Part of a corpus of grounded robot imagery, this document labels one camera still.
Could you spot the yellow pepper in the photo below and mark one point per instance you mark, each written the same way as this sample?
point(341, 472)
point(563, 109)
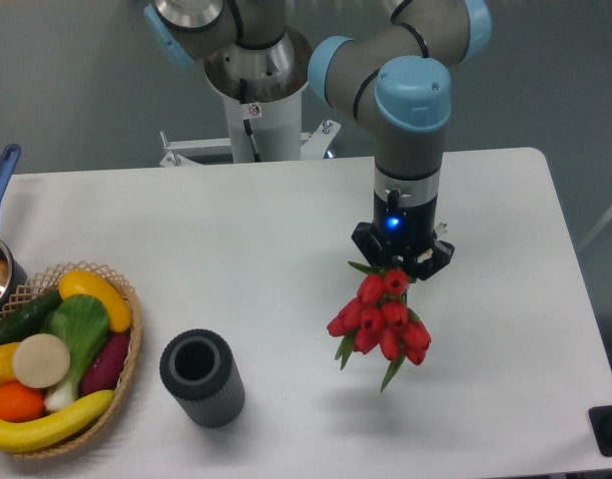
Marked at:
point(7, 374)

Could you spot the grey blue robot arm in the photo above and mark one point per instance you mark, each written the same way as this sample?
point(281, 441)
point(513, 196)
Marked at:
point(396, 85)

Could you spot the red tulip bouquet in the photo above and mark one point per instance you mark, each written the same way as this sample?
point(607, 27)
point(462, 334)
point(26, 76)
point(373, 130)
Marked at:
point(379, 317)

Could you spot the dark grey ribbed vase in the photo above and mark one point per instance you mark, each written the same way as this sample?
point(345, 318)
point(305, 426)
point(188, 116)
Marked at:
point(199, 370)

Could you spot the black device at edge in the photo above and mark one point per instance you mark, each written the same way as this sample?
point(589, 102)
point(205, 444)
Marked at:
point(601, 422)

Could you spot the yellow banana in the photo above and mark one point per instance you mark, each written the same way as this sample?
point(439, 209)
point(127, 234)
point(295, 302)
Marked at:
point(49, 430)

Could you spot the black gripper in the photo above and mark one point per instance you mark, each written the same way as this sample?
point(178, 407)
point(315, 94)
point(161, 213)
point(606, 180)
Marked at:
point(407, 232)

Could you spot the beige round slice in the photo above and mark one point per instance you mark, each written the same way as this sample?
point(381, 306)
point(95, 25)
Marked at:
point(41, 360)

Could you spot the orange fruit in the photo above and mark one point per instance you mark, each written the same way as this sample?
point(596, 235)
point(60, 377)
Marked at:
point(20, 403)

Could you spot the woven wicker basket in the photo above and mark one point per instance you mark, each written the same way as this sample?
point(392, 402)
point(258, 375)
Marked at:
point(42, 283)

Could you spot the green cucumber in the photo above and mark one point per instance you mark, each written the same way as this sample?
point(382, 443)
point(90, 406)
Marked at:
point(28, 318)

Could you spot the purple sweet potato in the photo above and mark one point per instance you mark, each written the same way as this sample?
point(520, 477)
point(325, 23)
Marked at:
point(105, 370)

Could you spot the green bok choy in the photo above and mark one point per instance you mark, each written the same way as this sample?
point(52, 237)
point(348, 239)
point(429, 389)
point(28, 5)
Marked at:
point(82, 323)

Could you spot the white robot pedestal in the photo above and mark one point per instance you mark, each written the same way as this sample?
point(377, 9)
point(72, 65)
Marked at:
point(257, 132)

